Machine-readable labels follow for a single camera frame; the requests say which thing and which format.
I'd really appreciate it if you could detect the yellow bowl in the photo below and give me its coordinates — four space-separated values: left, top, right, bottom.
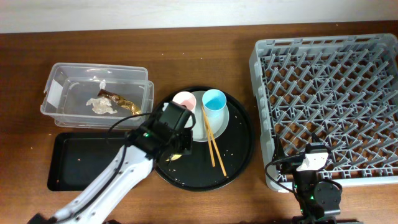
165 154 182 162

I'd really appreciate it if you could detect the wooden chopstick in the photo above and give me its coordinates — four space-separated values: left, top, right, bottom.
208 121 227 177
201 105 215 167

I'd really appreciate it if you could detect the pink cup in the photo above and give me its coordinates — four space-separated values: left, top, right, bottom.
172 91 197 113

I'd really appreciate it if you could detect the gold snack wrapper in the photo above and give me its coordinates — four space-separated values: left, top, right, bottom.
98 89 141 115

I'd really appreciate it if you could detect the white tissue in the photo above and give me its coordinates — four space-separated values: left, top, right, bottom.
86 80 118 114

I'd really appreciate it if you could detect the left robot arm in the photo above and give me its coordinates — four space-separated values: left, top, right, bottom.
30 101 196 223

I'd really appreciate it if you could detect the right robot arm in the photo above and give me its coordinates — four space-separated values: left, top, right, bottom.
271 133 343 223

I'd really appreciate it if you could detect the grey dishwasher rack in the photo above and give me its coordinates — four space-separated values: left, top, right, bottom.
249 34 397 192

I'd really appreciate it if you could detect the light grey plate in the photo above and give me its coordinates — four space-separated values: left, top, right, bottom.
192 91 229 142

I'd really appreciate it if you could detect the round black tray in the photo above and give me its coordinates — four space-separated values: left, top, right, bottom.
155 94 254 192

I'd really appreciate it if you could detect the blue cup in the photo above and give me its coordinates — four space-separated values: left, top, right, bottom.
201 89 227 118

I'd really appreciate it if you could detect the black rectangular tray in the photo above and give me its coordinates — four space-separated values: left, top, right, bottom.
47 132 124 192

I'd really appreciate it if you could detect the clear plastic bin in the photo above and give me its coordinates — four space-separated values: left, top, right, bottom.
40 63 154 129

